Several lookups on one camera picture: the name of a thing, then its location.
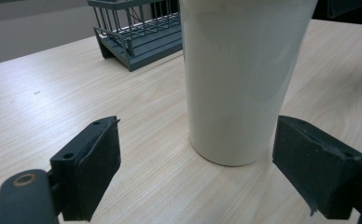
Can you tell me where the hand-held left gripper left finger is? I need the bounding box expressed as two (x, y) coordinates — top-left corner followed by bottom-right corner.
(49, 116), (122, 222)

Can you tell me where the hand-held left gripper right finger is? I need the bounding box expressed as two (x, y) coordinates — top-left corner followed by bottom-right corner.
(271, 115), (362, 220)

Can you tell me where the white cup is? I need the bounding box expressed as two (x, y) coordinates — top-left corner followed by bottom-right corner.
(178, 0), (319, 167)

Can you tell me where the grey wire dish rack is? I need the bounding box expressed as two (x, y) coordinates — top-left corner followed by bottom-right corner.
(87, 0), (184, 73)

